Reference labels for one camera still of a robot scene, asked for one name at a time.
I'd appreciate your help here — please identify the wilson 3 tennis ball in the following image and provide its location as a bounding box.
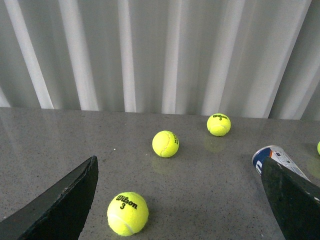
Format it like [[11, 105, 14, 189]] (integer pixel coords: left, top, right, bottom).
[[206, 113, 231, 137], [107, 191, 149, 237]]

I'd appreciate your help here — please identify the near Wilson 3 tennis ball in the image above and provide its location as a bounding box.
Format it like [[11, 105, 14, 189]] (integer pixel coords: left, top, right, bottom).
[[107, 191, 149, 237]]

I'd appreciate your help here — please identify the white pleated curtain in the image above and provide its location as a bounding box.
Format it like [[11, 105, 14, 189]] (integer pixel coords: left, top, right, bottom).
[[0, 0, 320, 120]]

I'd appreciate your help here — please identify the plain yellow tennis ball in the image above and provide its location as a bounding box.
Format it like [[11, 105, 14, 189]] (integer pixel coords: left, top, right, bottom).
[[317, 141, 320, 155]]

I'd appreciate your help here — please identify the middle yellow tennis ball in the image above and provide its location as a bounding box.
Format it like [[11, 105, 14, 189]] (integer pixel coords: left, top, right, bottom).
[[152, 130, 180, 158]]

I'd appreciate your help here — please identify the far Wilson 3 tennis ball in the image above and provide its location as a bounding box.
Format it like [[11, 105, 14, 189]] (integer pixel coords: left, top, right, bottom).
[[206, 113, 231, 137]]

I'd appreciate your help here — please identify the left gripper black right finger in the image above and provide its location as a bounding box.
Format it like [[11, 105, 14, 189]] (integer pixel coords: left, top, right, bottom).
[[261, 157, 320, 240]]

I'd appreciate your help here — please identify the blue white tennis ball can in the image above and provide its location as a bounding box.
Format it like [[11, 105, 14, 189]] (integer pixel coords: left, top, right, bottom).
[[252, 145, 310, 181]]

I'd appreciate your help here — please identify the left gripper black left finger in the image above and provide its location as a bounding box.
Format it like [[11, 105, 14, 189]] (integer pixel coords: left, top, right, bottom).
[[0, 156, 99, 240]]

